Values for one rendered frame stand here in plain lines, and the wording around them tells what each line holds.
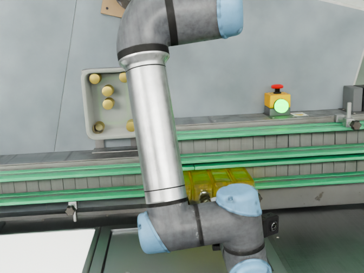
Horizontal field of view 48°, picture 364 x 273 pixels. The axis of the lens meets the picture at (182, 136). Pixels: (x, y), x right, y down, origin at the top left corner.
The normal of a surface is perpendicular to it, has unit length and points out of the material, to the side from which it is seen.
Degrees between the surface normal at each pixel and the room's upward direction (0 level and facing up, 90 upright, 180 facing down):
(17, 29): 0
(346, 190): 0
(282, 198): 0
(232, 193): 90
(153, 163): 23
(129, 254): 90
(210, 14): 16
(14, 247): 90
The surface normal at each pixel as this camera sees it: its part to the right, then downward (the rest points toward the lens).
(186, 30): 0.13, 0.72
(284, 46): 0.06, 0.23
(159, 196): -0.24, -0.04
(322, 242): -0.04, -0.97
